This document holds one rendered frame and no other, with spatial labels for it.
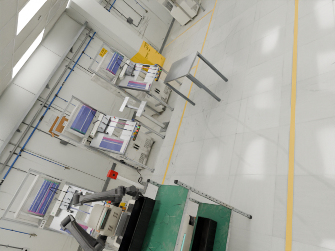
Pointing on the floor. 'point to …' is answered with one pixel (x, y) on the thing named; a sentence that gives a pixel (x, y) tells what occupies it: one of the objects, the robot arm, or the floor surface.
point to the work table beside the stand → (175, 73)
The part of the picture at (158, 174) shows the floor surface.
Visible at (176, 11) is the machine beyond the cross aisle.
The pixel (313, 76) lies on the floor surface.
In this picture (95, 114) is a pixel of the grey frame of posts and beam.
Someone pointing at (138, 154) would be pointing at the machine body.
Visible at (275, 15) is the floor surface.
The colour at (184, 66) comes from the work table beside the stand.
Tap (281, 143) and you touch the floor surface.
